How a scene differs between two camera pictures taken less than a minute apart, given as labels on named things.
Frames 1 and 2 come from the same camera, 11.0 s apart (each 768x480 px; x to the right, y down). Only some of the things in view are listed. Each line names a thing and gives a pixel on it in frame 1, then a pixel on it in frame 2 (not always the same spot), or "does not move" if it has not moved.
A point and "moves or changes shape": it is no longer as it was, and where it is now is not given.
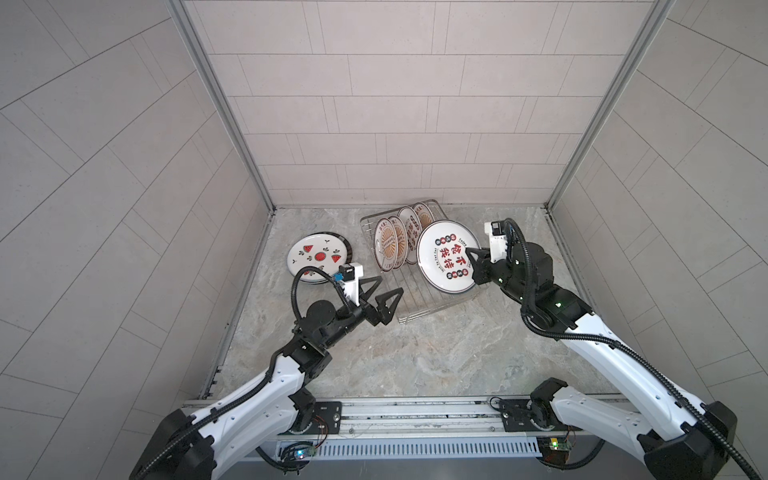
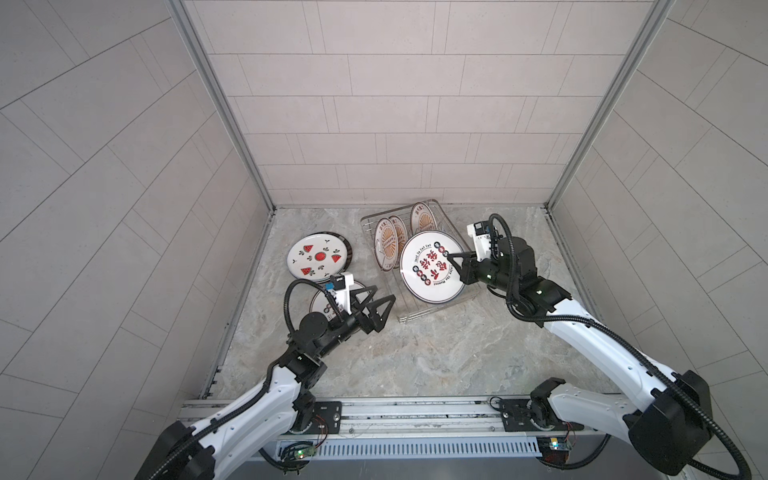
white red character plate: (442, 258) moves or changes shape
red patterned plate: (412, 220) -> (427, 274)
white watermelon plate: (325, 251) does not move
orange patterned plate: (425, 213) does not move
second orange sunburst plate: (402, 241) does not move
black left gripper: (374, 317) does not move
